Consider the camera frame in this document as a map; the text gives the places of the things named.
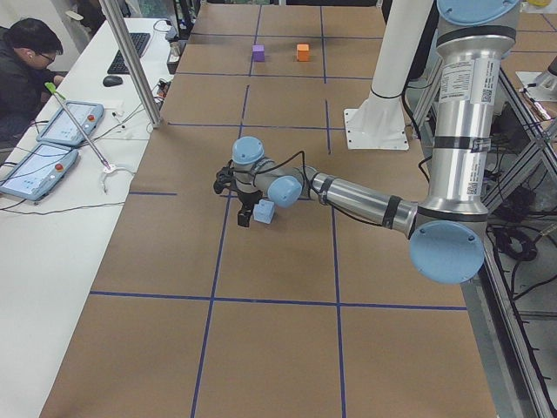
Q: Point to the white central pillar mount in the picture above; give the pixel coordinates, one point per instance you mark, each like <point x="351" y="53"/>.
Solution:
<point x="378" y="123"/>

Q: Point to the blue block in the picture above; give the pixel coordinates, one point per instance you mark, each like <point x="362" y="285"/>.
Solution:
<point x="263" y="211"/>

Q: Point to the purple block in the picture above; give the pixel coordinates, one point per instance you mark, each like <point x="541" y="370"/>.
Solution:
<point x="258" y="53"/>

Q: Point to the aluminium frame post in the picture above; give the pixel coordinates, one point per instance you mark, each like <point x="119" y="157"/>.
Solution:
<point x="119" y="29"/>

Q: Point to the reacher grabber stick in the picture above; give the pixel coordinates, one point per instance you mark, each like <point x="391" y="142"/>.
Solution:
<point x="108" y="168"/>

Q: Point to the seated person in black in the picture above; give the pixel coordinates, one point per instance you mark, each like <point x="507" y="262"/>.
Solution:
<point x="28" y="48"/>

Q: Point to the far teach pendant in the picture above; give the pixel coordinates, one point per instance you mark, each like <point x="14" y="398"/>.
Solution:
<point x="62" y="131"/>

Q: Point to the near teach pendant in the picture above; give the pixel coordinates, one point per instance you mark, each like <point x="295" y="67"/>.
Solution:
<point x="39" y="172"/>

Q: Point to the black computer mouse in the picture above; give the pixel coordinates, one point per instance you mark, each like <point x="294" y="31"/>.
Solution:
<point x="112" y="81"/>

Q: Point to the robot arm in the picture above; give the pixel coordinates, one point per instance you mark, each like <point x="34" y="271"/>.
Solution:
<point x="445" y="229"/>

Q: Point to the orange block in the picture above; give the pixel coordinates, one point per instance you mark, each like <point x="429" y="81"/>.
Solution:
<point x="303" y="52"/>

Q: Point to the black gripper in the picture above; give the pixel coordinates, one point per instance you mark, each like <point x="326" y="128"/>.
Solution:
<point x="246" y="198"/>

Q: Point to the teach pendant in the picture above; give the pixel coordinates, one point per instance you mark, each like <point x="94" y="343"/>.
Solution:
<point x="62" y="131"/>
<point x="39" y="172"/>

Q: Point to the metal cup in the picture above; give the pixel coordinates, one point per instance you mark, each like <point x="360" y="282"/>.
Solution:
<point x="175" y="52"/>

